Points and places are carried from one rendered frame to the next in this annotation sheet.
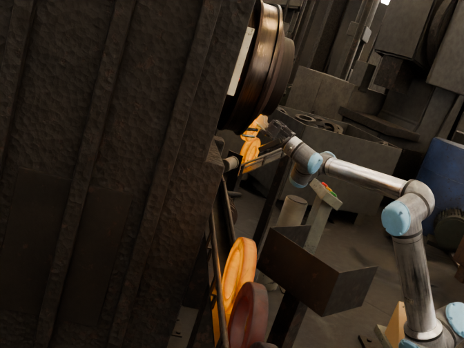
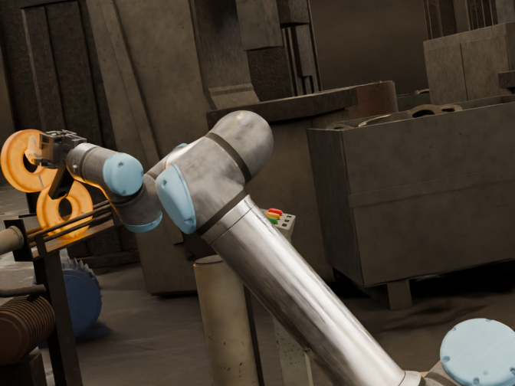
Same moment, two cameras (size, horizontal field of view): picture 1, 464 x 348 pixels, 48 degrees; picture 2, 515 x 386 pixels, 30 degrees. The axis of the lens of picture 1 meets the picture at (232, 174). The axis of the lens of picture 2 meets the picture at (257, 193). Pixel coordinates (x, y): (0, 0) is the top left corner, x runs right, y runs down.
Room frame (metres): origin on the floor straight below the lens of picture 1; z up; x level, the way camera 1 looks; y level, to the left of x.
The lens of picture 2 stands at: (0.30, -1.32, 0.92)
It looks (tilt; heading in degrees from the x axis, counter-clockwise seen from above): 6 degrees down; 20
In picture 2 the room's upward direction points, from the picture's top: 9 degrees counter-clockwise
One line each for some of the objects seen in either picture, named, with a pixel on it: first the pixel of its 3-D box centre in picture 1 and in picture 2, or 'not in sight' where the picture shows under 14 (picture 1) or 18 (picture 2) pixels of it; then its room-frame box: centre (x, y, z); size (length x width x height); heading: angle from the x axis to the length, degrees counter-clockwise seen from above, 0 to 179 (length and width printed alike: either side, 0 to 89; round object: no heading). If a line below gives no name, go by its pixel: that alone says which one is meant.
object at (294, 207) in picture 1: (281, 243); (231, 354); (2.60, -0.37, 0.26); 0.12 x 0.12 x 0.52
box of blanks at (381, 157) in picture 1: (315, 161); (441, 190); (4.52, -0.68, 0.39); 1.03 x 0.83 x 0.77; 117
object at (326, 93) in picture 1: (324, 123); (507, 119); (6.25, -0.86, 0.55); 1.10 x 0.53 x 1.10; 32
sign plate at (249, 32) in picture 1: (234, 58); not in sight; (1.50, 0.09, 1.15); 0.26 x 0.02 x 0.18; 12
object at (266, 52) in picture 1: (248, 68); not in sight; (1.85, 0.06, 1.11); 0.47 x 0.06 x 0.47; 12
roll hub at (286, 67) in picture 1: (273, 76); not in sight; (1.87, -0.03, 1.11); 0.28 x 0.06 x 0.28; 12
